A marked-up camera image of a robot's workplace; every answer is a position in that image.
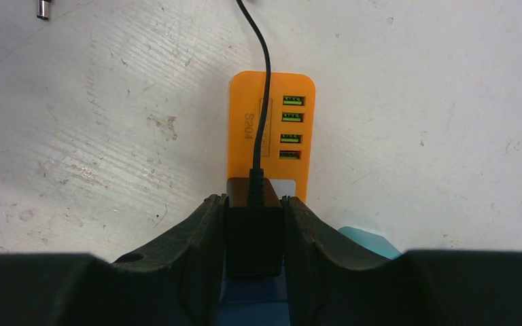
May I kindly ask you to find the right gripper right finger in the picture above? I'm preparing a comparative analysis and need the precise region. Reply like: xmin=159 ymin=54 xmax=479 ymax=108
xmin=282 ymin=197 xmax=522 ymax=325

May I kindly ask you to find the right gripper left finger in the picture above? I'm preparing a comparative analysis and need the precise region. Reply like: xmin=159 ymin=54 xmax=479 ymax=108
xmin=0 ymin=195 xmax=226 ymax=325

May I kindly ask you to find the teal power strip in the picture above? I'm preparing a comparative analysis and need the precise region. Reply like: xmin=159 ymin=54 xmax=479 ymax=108
xmin=338 ymin=226 xmax=402 ymax=259

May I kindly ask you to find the blue plug adapter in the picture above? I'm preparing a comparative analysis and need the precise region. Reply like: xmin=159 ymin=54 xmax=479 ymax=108
xmin=217 ymin=269 xmax=290 ymax=325

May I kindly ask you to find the black cable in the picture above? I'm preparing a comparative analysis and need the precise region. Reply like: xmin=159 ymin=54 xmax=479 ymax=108
xmin=35 ymin=0 xmax=287 ymax=278

